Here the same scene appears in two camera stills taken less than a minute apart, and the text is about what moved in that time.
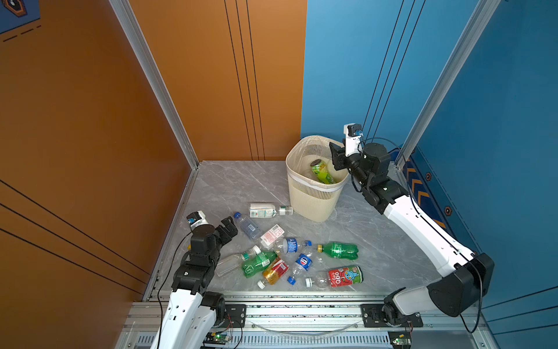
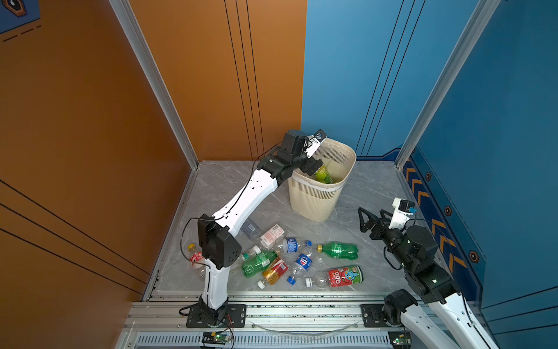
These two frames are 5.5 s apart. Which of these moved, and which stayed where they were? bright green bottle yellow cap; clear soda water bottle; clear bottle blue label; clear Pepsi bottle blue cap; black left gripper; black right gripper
Moved: black right gripper; black left gripper
Stayed: bright green bottle yellow cap; clear Pepsi bottle blue cap; clear bottle blue label; clear soda water bottle
